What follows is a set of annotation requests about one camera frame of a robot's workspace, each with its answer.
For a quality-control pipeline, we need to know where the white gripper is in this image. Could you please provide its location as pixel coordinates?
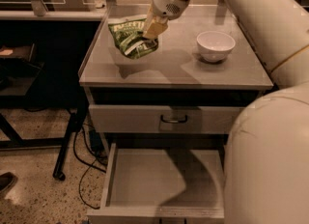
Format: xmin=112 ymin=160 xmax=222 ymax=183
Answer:
xmin=143 ymin=0 xmax=190 ymax=40

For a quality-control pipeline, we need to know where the green jalapeno chip bag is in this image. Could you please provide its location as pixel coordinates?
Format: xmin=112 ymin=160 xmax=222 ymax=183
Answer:
xmin=108 ymin=14 xmax=158 ymax=60

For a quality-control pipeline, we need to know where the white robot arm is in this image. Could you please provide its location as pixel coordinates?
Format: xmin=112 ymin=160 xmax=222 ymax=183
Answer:
xmin=145 ymin=0 xmax=309 ymax=224

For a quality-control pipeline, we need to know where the grey drawer cabinet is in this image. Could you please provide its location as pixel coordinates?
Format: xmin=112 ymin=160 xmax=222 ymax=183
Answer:
xmin=78 ymin=3 xmax=274 ymax=224

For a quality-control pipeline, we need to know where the closed grey upper drawer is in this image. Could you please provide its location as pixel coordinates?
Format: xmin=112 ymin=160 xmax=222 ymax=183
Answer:
xmin=89 ymin=104 xmax=242 ymax=134

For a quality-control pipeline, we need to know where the open grey lower drawer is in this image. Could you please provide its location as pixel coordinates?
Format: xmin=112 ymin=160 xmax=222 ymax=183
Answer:
xmin=88 ymin=144 xmax=224 ymax=224

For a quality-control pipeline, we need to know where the white ceramic bowl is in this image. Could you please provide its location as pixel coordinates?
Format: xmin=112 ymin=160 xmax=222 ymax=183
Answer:
xmin=196 ymin=31 xmax=236 ymax=63

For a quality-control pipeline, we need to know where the dark shoe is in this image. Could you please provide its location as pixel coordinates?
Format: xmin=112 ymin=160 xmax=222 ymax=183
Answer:
xmin=0 ymin=172 xmax=18 ymax=198

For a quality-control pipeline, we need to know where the black drawer handle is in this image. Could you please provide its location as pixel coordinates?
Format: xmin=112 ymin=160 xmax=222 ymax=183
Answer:
xmin=160 ymin=115 xmax=188 ymax=124

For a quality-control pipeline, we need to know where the black floor cable left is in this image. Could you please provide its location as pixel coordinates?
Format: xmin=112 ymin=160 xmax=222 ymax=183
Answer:
xmin=72 ymin=123 xmax=108 ymax=210

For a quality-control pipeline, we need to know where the black desk frame left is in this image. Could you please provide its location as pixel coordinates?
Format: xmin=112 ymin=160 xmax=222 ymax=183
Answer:
xmin=0 ymin=42 xmax=90 ymax=182

